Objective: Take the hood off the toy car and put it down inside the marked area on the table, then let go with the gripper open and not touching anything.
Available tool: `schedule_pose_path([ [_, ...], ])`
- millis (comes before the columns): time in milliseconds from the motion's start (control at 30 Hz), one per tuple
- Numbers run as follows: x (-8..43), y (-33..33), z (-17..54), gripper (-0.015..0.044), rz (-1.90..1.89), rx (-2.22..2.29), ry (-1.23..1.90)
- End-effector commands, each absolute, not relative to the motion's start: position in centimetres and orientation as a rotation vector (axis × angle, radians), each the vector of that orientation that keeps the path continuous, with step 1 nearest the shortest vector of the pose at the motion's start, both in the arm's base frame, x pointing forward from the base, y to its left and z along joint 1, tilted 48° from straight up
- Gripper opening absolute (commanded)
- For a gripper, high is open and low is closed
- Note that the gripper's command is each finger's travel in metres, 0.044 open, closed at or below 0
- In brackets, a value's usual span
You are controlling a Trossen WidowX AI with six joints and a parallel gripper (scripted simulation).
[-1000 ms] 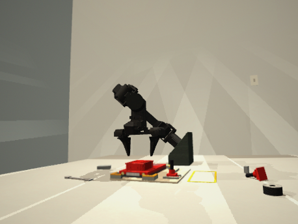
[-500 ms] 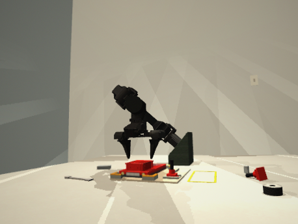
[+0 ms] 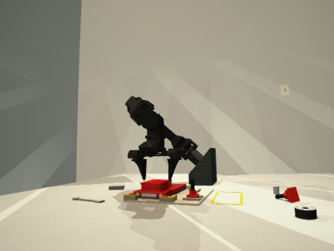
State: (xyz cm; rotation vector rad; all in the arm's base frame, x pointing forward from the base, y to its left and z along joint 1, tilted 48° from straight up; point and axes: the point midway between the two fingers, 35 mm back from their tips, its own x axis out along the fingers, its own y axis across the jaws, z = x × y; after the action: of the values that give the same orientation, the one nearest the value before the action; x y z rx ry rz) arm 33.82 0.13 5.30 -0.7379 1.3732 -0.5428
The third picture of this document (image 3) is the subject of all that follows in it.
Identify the black toy tyre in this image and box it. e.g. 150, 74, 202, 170
295, 206, 317, 220

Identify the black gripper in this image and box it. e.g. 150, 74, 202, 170
128, 132, 186, 181

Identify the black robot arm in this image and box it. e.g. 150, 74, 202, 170
125, 96, 203, 165

